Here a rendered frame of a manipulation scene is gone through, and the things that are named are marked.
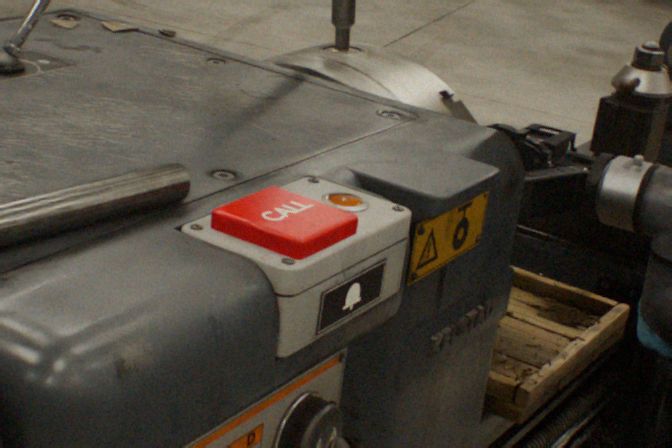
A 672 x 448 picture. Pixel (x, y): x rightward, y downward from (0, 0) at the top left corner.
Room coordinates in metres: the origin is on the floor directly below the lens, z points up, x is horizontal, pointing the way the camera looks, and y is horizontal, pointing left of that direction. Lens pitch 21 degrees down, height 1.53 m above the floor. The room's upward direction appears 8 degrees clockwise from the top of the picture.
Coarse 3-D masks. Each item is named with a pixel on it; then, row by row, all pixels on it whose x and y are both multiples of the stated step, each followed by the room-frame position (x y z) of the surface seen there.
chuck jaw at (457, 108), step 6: (444, 102) 1.17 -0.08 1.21; (450, 102) 1.18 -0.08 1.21; (456, 102) 1.22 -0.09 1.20; (462, 102) 1.23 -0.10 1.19; (450, 108) 1.17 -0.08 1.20; (456, 108) 1.18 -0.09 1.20; (462, 108) 1.22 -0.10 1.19; (456, 114) 1.17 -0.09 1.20; (462, 114) 1.18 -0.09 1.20; (468, 114) 1.22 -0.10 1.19; (468, 120) 1.21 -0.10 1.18; (474, 120) 1.22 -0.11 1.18
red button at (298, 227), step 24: (264, 192) 0.71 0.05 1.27; (288, 192) 0.71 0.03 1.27; (216, 216) 0.67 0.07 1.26; (240, 216) 0.67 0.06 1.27; (264, 216) 0.67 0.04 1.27; (288, 216) 0.68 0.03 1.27; (312, 216) 0.68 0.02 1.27; (336, 216) 0.69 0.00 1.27; (264, 240) 0.65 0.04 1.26; (288, 240) 0.65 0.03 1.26; (312, 240) 0.65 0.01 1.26; (336, 240) 0.67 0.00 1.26
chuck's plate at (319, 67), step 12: (264, 60) 1.15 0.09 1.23; (276, 60) 1.14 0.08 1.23; (288, 60) 1.13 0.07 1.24; (300, 60) 1.13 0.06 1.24; (312, 60) 1.14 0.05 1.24; (324, 60) 1.14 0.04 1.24; (312, 72) 1.12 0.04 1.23; (324, 72) 1.11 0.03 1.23; (336, 72) 1.12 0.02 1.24; (348, 72) 1.12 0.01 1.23; (360, 72) 1.13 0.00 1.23; (348, 84) 1.10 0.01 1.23; (360, 84) 1.11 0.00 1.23; (372, 84) 1.12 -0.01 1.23; (384, 96) 1.11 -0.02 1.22
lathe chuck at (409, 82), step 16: (304, 48) 1.23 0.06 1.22; (320, 48) 1.20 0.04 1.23; (352, 48) 1.21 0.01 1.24; (368, 48) 1.21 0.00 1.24; (384, 48) 1.22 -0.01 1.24; (352, 64) 1.15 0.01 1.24; (368, 64) 1.16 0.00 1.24; (384, 64) 1.17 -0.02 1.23; (400, 64) 1.19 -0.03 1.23; (416, 64) 1.20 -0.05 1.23; (384, 80) 1.14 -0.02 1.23; (400, 80) 1.15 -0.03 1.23; (416, 80) 1.17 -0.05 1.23; (432, 80) 1.18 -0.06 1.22; (400, 96) 1.12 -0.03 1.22; (416, 96) 1.14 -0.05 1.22; (432, 96) 1.16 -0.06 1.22; (448, 96) 1.18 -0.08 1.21; (448, 112) 1.15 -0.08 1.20
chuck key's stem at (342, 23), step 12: (336, 0) 1.19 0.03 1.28; (348, 0) 1.19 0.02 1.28; (336, 12) 1.19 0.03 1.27; (348, 12) 1.19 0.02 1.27; (336, 24) 1.19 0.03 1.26; (348, 24) 1.19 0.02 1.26; (336, 36) 1.19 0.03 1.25; (348, 36) 1.19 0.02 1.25; (336, 48) 1.19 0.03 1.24; (348, 48) 1.19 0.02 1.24
